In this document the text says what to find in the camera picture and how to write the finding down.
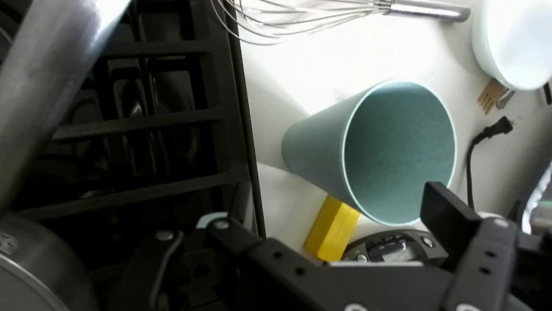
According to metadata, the teal plastic cup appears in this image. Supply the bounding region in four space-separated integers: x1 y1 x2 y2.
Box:
282 79 461 229

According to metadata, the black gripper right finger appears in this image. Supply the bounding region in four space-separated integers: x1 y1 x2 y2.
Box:
420 180 552 311

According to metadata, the yellow block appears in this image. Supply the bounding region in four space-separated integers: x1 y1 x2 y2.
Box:
303 194 363 265

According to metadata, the small brown wooden item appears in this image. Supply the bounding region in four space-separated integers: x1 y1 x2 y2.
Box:
475 77 518 117

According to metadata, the black power plug cord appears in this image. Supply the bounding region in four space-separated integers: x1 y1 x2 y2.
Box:
463 117 516 212

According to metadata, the metal wire whisk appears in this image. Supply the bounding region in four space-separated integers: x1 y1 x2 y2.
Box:
209 0 473 49

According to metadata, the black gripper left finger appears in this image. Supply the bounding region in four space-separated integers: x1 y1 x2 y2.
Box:
108 217 353 311

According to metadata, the white plate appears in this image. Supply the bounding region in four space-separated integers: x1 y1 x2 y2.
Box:
472 0 552 94

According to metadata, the large silver long-handled pot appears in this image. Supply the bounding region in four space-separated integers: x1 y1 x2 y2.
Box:
0 0 134 311

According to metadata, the black gas stove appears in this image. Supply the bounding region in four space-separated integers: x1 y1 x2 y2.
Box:
0 0 268 311

